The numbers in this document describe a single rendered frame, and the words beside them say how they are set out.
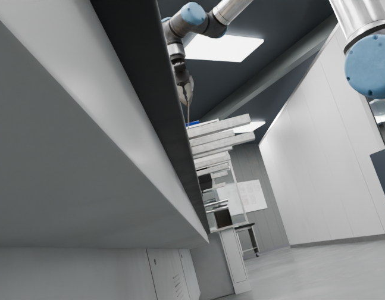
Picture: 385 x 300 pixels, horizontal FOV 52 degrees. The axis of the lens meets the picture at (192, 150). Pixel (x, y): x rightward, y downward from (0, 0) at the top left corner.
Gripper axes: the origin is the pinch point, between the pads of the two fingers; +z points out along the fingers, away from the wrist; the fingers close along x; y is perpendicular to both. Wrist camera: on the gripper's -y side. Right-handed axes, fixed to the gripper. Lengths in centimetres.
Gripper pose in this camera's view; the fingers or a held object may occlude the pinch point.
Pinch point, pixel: (187, 102)
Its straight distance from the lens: 155.0
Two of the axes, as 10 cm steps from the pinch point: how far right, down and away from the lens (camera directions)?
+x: -9.7, 2.6, 0.0
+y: 0.6, 2.3, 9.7
